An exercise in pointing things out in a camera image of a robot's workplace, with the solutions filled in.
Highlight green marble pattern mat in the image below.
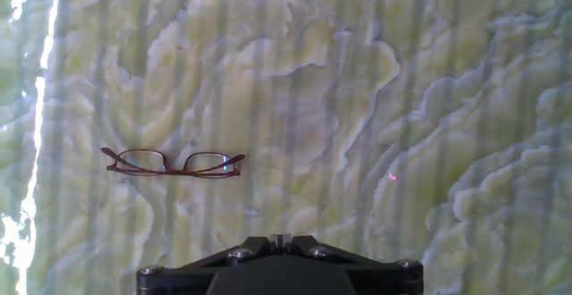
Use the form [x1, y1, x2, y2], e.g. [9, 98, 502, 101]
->
[0, 0, 572, 295]

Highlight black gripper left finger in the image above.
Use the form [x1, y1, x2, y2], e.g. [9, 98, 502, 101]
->
[136, 234, 282, 295]

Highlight brown framed glasses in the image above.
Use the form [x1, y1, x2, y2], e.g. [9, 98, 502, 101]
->
[100, 146, 246, 180]

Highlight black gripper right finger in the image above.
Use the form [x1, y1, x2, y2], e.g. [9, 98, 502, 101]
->
[280, 234, 425, 295]

